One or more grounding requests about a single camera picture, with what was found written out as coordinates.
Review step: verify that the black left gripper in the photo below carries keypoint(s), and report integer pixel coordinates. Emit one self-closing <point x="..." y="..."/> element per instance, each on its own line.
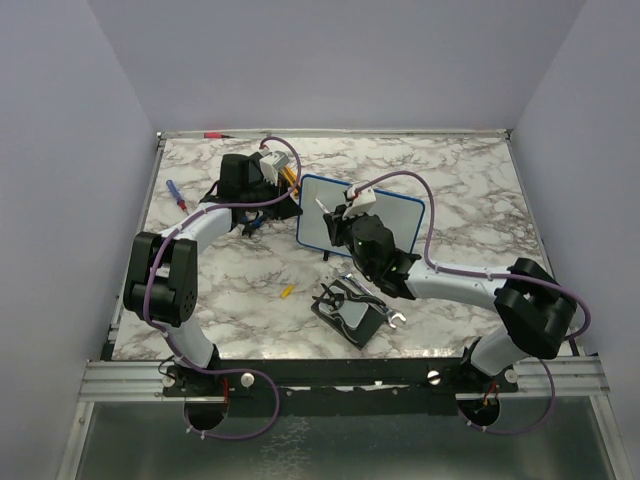
<point x="283" y="209"/>

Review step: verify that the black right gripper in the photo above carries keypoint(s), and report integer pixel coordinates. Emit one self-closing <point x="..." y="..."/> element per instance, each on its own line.
<point x="338" y="224"/>

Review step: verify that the yellow capped white marker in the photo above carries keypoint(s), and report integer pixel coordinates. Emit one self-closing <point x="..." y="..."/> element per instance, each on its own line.
<point x="320" y="205"/>

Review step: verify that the blue framed whiteboard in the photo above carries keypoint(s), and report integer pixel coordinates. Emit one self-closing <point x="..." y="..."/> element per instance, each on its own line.
<point x="401" y="214"/>

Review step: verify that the yellow marker cap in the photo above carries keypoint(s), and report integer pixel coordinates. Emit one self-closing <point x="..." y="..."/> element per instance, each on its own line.
<point x="287" y="291"/>

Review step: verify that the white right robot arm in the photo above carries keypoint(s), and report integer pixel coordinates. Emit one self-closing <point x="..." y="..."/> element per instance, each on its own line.
<point x="535" y="311"/>

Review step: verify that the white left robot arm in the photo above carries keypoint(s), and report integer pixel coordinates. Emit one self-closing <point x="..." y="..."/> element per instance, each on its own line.
<point x="161" y="285"/>

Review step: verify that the yellow pencil behind whiteboard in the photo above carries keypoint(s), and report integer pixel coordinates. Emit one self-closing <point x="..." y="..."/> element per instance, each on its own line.
<point x="291" y="177"/>

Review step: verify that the blue red screwdriver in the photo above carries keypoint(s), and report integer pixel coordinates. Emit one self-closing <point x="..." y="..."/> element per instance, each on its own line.
<point x="176" y="195"/>

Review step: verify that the blue handled cutting pliers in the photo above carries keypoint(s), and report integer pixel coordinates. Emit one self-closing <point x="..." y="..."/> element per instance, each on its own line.
<point x="253" y="222"/>

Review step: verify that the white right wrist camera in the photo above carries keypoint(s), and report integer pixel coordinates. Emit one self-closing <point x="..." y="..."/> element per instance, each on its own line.
<point x="359" y="200"/>

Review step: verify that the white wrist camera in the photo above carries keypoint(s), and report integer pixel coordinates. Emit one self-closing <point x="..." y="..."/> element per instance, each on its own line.
<point x="359" y="200"/>
<point x="272" y="164"/>

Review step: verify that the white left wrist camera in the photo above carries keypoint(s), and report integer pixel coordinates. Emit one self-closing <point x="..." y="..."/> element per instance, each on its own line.
<point x="272" y="164"/>

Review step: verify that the black network switch box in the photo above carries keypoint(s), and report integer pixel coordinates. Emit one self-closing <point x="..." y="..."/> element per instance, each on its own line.
<point x="350" y="320"/>

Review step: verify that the red marker on rail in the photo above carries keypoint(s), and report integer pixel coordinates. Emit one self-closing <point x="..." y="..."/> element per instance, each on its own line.
<point x="217" y="135"/>

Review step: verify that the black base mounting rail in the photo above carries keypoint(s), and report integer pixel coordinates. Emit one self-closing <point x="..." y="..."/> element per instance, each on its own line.
<point x="337" y="387"/>

